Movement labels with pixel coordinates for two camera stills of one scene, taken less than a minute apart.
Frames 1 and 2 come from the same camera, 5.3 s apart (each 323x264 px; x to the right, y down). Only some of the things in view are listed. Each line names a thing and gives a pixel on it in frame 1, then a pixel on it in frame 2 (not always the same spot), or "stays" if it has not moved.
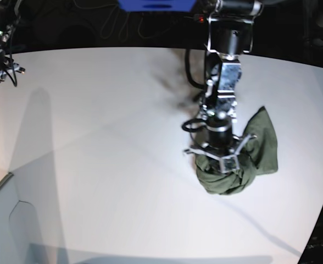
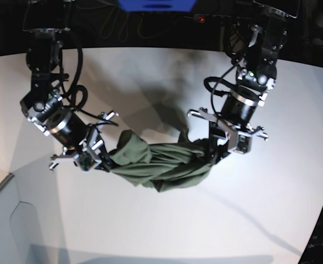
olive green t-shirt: x=260 y=158 → x=162 y=166
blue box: x=156 y=5 stays
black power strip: x=200 y=18 stays
